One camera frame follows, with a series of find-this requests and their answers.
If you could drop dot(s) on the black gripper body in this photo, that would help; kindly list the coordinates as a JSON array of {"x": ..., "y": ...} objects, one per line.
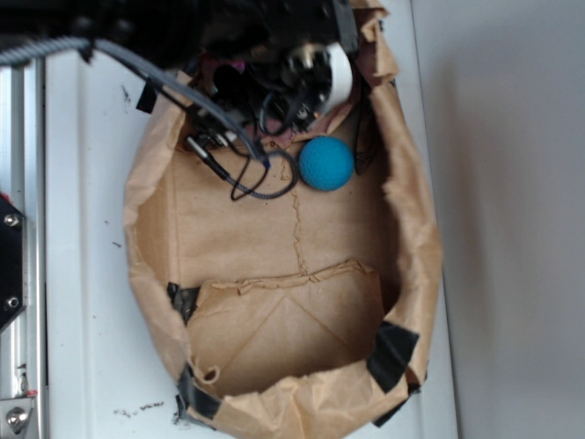
[{"x": 283, "y": 45}]

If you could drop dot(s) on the brown paper bag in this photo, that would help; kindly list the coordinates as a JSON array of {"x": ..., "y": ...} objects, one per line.
[{"x": 306, "y": 316}]

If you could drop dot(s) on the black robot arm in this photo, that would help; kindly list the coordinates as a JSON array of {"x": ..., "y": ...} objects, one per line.
[{"x": 126, "y": 23}]

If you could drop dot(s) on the blue golf ball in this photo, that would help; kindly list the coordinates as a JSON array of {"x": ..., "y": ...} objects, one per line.
[{"x": 326, "y": 163}]

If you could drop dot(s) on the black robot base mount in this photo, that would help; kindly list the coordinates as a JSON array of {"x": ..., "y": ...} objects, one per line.
[{"x": 12, "y": 261}]

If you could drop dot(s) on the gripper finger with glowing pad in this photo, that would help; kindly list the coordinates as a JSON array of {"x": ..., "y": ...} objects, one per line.
[{"x": 341, "y": 77}]

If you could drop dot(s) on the aluminium extrusion rail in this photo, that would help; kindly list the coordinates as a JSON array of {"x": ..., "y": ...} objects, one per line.
[{"x": 23, "y": 351}]

